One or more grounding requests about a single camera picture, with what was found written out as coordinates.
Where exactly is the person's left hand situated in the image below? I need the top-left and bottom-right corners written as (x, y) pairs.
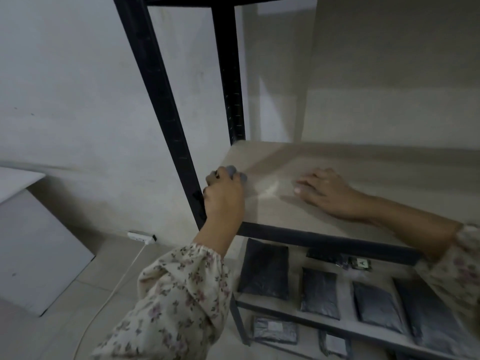
top-left (202, 165), bottom-right (248, 246)

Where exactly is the person's right hand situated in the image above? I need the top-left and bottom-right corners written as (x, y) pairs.
top-left (295, 168), bottom-right (366, 222)

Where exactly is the grey cleaning cloth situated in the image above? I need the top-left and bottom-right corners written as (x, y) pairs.
top-left (224, 165), bottom-right (249, 183)

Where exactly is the person's left forearm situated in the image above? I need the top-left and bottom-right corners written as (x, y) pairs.
top-left (91, 232), bottom-right (241, 360)

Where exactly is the person's right forearm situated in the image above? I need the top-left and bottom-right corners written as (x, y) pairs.
top-left (358, 194), bottom-right (480, 319)

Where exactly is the light wooden shelf board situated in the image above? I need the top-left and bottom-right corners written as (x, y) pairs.
top-left (210, 141), bottom-right (480, 249)
top-left (234, 240), bottom-right (480, 360)

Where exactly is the black plastic packet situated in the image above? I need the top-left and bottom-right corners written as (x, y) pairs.
top-left (299, 267), bottom-right (341, 321)
top-left (305, 248), bottom-right (351, 269)
top-left (392, 276), bottom-right (474, 357)
top-left (352, 281), bottom-right (406, 334)
top-left (238, 238), bottom-right (290, 301)

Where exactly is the small label card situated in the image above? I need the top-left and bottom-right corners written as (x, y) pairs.
top-left (349, 256), bottom-right (373, 273)

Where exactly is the white power strip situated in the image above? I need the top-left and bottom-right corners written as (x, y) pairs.
top-left (127, 231), bottom-right (157, 244)

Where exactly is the black metal shelf rack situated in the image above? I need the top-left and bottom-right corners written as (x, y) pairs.
top-left (112, 0), bottom-right (480, 360)

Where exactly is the grey plastic packet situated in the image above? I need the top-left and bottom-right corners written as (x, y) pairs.
top-left (252, 315), bottom-right (299, 345)
top-left (319, 330), bottom-right (352, 360)

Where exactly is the white leaning panel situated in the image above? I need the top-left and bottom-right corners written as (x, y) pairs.
top-left (0, 189), bottom-right (95, 318)

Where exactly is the white table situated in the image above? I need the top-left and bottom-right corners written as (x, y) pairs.
top-left (0, 166), bottom-right (46, 204)

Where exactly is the white power cable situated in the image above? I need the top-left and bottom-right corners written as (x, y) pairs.
top-left (72, 241), bottom-right (149, 360)

